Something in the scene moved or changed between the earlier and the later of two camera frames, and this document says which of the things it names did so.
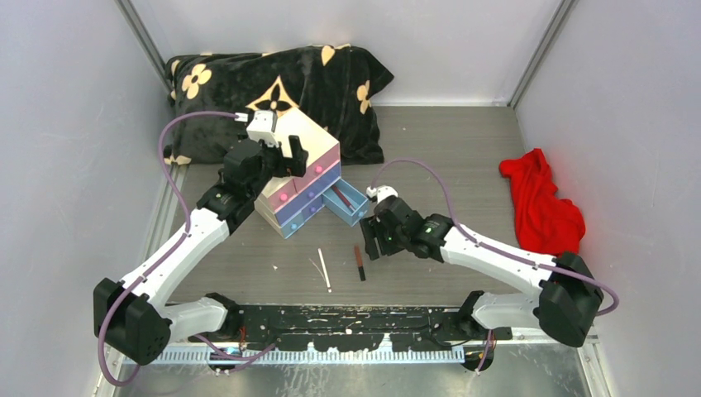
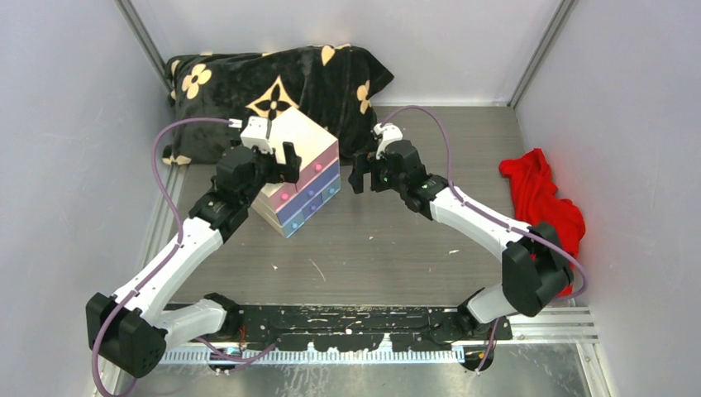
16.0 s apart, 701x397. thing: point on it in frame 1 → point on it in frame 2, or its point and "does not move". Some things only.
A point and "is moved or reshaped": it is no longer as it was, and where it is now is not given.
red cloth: (546, 223) does not move
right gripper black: (372, 227) → (361, 166)
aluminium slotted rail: (392, 356) does not move
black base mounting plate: (356, 327) does not move
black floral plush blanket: (332, 86) does not move
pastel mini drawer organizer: (285, 202) is moved or reshaped
